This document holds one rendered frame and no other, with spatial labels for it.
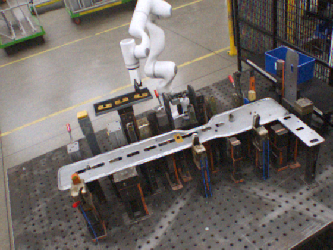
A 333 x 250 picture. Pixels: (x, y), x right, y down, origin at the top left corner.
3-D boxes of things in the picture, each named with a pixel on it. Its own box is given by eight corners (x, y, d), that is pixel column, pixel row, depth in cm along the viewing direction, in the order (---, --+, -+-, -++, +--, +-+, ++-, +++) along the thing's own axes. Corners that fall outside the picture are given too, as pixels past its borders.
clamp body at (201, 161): (201, 200, 187) (194, 155, 168) (194, 187, 197) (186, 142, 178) (216, 195, 189) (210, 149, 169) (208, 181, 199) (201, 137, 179)
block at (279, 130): (276, 174, 194) (277, 137, 178) (266, 162, 203) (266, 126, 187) (290, 168, 196) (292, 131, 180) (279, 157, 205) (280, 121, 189)
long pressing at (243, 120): (58, 196, 169) (57, 193, 168) (57, 169, 187) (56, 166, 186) (291, 115, 191) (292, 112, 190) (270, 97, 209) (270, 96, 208)
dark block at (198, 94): (204, 149, 224) (196, 96, 200) (200, 143, 229) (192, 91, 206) (210, 146, 225) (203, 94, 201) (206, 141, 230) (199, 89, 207)
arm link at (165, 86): (160, 86, 247) (153, 58, 232) (183, 86, 240) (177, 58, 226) (154, 95, 238) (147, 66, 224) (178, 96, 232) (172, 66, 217)
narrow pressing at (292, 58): (295, 106, 195) (297, 53, 176) (283, 97, 204) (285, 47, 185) (295, 106, 195) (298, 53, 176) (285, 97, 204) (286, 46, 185)
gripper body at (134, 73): (127, 62, 197) (132, 78, 204) (125, 69, 189) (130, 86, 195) (140, 60, 197) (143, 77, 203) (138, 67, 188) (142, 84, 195)
